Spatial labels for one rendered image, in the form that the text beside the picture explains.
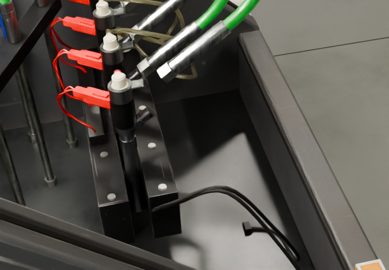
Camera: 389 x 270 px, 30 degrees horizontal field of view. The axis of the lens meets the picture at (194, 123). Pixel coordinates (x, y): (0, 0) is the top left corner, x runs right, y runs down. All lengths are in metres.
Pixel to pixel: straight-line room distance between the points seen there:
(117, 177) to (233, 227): 0.21
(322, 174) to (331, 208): 0.06
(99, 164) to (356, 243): 0.34
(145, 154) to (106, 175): 0.06
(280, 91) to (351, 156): 1.30
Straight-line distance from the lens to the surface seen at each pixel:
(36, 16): 1.03
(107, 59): 0.90
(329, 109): 2.55
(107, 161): 0.95
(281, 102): 1.07
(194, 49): 0.82
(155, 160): 0.94
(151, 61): 0.92
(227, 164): 1.15
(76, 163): 1.18
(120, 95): 0.83
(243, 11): 0.81
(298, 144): 1.01
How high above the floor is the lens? 1.63
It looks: 41 degrees down
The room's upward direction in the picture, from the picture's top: 4 degrees counter-clockwise
